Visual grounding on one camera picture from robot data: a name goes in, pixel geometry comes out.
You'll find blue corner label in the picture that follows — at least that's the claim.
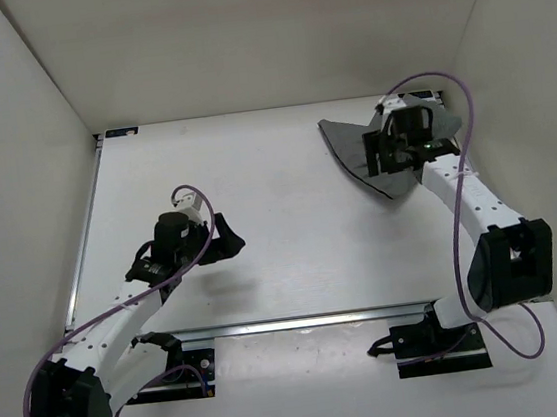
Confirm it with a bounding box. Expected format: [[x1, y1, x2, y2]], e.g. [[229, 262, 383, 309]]
[[104, 126, 139, 139], [411, 91, 434, 99]]

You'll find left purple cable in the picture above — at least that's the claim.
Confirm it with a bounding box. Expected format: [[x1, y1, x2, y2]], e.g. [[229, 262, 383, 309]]
[[0, 182, 241, 417]]

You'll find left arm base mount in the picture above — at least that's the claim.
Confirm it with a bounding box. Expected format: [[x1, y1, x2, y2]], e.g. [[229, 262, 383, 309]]
[[126, 332, 216, 406]]

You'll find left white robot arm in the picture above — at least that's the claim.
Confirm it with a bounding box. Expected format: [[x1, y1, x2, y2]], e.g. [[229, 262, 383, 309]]
[[28, 208, 245, 417]]

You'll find left aluminium rail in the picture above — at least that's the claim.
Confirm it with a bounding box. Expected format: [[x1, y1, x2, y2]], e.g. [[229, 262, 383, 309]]
[[64, 133, 104, 333]]

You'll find front aluminium rail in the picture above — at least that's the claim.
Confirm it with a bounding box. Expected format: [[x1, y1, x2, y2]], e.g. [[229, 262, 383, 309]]
[[173, 302, 425, 342]]

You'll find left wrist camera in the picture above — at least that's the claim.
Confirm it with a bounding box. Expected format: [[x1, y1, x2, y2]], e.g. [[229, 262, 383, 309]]
[[172, 191, 204, 224]]

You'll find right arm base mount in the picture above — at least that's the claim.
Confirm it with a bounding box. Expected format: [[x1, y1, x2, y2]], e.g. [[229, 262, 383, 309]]
[[367, 313, 493, 380]]

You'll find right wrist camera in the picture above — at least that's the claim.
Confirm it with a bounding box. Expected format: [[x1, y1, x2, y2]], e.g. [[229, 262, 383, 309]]
[[375, 94, 406, 115]]

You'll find purple cable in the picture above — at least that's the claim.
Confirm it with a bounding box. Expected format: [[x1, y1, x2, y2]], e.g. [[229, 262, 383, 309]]
[[0, 182, 241, 417], [364, 62, 550, 375]]

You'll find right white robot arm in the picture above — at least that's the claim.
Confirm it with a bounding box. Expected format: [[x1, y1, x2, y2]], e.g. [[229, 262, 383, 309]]
[[362, 105, 553, 352]]

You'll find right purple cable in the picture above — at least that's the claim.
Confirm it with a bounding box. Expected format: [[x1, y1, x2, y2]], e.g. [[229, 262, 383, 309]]
[[364, 62, 550, 375]]

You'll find left blue corner label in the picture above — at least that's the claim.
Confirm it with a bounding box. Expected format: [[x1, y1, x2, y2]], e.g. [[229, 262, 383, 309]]
[[104, 126, 139, 139]]

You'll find grey pleated skirt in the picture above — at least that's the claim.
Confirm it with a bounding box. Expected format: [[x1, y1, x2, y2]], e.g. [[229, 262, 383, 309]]
[[318, 91, 462, 200]]

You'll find aluminium rail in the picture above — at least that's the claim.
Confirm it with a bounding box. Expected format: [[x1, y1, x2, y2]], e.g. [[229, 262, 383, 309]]
[[173, 302, 425, 342], [64, 133, 104, 333]]

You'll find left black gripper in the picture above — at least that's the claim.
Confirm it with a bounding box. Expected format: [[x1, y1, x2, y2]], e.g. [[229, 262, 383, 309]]
[[175, 207, 248, 265]]

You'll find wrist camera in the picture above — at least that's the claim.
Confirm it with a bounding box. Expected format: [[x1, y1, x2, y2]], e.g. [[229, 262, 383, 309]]
[[375, 94, 406, 115], [172, 191, 204, 224]]

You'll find right blue corner label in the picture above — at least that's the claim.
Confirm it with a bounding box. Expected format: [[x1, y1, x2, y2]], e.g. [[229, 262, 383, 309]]
[[411, 91, 434, 99]]

